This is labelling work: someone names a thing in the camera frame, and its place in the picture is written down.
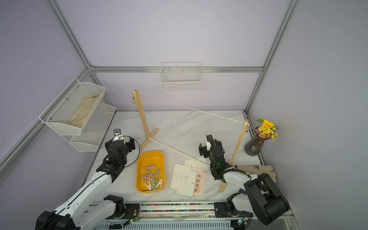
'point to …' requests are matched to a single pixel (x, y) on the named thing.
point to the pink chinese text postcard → (200, 187)
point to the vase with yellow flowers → (265, 130)
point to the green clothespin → (154, 185)
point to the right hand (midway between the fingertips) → (209, 143)
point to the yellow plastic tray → (152, 157)
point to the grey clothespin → (157, 172)
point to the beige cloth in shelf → (86, 106)
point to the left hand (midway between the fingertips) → (121, 140)
